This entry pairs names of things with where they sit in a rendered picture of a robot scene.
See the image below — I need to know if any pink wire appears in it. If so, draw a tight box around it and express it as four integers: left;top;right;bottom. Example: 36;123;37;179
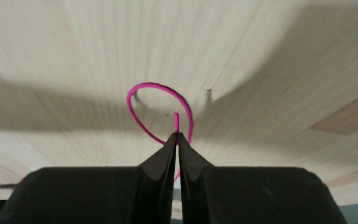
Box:
127;83;193;146

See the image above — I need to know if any pale grey painted circle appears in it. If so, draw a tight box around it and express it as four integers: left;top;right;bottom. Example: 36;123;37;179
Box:
173;177;181;202

